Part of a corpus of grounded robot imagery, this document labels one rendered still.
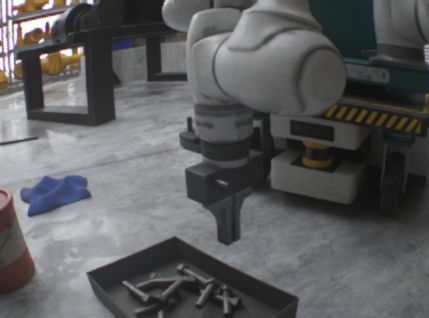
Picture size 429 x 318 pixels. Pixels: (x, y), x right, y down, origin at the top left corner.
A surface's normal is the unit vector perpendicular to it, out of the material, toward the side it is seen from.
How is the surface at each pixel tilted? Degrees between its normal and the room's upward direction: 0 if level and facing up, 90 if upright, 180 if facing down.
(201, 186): 90
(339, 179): 90
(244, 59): 74
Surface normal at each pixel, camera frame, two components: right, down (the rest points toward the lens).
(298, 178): -0.60, 0.29
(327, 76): 0.42, 0.42
